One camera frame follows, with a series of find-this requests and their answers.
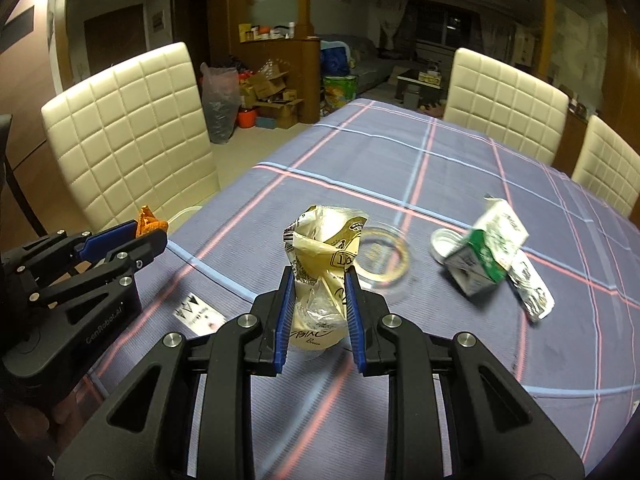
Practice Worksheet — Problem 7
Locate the clear plastic round lid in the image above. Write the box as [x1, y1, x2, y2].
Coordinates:
[354, 223, 412, 292]

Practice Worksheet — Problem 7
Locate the cream paper wrapper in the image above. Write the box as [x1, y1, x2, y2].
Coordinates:
[283, 205, 368, 352]

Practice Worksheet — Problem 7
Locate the orange peel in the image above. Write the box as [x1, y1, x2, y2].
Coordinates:
[136, 205, 168, 237]

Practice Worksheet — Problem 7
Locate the green white milk carton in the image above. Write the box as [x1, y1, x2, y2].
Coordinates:
[444, 198, 528, 297]

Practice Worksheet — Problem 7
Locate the white sticker label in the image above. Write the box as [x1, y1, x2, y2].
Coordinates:
[174, 292, 226, 337]

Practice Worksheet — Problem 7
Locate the white bottle cap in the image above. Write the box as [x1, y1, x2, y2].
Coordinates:
[430, 228, 464, 264]

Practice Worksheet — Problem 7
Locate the cream quilted chair left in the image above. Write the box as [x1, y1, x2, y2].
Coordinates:
[41, 42, 220, 232]

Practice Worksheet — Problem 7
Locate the cream quilted chair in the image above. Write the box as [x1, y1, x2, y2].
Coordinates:
[442, 48, 568, 165]
[41, 42, 220, 232]
[572, 115, 640, 218]

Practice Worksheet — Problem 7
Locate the purple plaid tablecloth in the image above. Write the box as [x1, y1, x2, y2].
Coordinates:
[92, 100, 639, 468]

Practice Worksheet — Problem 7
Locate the green printed bag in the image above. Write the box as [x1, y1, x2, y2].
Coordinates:
[323, 75, 358, 110]

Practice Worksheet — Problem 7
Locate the silver foil blister pack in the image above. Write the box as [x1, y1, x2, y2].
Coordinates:
[508, 249, 555, 324]

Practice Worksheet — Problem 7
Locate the orange bucket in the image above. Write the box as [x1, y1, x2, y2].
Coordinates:
[238, 110, 257, 129]

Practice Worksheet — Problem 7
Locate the grey plastic bag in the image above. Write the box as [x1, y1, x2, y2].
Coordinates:
[200, 63, 241, 144]

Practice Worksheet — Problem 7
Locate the dark coffee table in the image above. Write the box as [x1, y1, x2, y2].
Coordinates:
[395, 68, 442, 110]

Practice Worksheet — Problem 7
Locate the cardboard boxes pile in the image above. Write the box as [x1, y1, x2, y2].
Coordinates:
[239, 60, 303, 129]

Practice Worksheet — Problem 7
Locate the blue storage box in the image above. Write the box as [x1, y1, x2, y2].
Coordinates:
[320, 40, 350, 77]

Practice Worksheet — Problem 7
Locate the wooden cabinet counter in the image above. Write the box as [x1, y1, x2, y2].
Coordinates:
[234, 37, 321, 124]

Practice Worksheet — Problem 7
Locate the cream quilted chair far right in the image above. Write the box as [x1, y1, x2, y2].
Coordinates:
[572, 115, 640, 218]

